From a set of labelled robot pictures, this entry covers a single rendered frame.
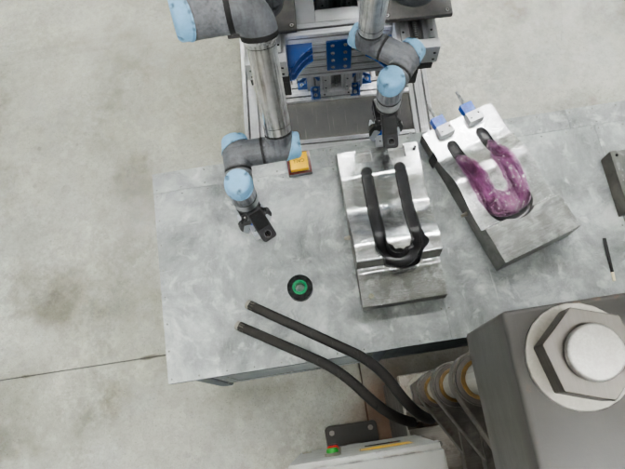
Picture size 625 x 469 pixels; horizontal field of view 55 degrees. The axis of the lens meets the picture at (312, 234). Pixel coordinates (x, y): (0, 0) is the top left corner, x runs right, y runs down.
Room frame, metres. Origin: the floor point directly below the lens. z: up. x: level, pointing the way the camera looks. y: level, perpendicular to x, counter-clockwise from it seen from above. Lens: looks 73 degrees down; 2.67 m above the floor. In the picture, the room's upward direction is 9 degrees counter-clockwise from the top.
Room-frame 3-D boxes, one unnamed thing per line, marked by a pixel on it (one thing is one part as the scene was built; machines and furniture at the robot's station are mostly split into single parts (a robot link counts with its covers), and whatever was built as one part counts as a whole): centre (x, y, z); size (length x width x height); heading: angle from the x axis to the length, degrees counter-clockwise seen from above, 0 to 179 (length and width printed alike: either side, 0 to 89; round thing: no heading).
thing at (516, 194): (0.62, -0.60, 0.90); 0.26 x 0.18 x 0.08; 17
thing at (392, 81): (0.86, -0.29, 1.15); 0.09 x 0.08 x 0.11; 140
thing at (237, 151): (0.72, 0.16, 1.14); 0.11 x 0.11 x 0.08; 1
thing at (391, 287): (0.54, -0.25, 0.87); 0.50 x 0.26 x 0.14; 0
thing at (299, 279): (0.39, 0.06, 0.82); 0.08 x 0.08 x 0.04
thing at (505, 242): (0.62, -0.61, 0.86); 0.50 x 0.26 x 0.11; 17
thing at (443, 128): (0.86, -0.47, 0.86); 0.13 x 0.05 x 0.05; 17
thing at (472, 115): (0.90, -0.57, 0.86); 0.13 x 0.05 x 0.05; 17
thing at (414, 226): (0.55, -0.26, 0.92); 0.35 x 0.16 x 0.09; 0
